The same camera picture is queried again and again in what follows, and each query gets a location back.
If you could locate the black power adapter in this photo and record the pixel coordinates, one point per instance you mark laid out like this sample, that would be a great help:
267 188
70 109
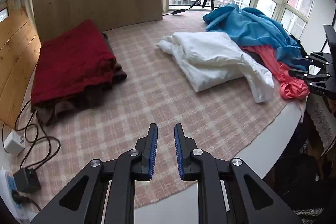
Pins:
26 180

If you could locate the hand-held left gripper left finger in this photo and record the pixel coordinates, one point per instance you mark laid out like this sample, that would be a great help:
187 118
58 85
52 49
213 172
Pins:
153 153

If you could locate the pine plank board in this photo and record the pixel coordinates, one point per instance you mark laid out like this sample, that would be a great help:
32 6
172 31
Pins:
15 56

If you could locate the blue shirt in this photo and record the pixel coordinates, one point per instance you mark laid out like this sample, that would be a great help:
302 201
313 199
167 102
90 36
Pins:
252 27

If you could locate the cream lace cloth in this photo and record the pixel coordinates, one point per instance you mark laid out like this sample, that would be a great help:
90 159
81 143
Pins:
321 119

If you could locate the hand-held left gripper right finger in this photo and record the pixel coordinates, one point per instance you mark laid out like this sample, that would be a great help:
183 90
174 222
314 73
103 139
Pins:
178 153

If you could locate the pink garment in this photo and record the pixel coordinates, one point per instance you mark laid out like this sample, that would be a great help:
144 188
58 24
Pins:
291 87

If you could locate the white charger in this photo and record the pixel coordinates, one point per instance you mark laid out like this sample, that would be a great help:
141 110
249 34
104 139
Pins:
14 144

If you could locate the white power strip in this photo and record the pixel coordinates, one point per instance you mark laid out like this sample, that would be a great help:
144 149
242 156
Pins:
8 187

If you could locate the white shirt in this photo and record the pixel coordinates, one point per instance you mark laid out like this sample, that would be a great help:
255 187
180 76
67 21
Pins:
210 58

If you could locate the brown folded cloth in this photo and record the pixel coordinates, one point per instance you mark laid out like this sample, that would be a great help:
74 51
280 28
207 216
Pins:
118 74

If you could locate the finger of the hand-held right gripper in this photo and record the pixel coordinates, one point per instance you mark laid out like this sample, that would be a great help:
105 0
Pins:
302 61
302 74

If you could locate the black garment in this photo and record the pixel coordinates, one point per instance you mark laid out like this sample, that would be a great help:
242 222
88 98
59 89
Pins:
299 44

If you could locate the pink plaid mat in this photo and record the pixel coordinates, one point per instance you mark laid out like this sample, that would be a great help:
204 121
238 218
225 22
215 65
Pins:
147 98

